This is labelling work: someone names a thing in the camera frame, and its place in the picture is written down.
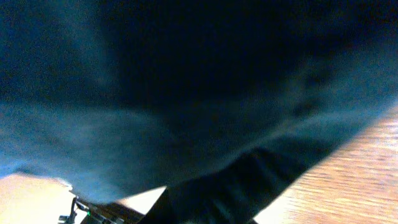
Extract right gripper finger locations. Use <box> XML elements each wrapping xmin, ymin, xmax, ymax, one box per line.
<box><xmin>140</xmin><ymin>146</ymin><xmax>330</xmax><ymax>224</ymax></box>

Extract navy blue shorts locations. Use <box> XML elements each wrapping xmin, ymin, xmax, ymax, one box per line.
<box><xmin>1</xmin><ymin>0</ymin><xmax>397</xmax><ymax>203</ymax></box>

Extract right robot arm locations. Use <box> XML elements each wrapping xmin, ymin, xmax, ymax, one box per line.
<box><xmin>72</xmin><ymin>149</ymin><xmax>312</xmax><ymax>224</ymax></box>

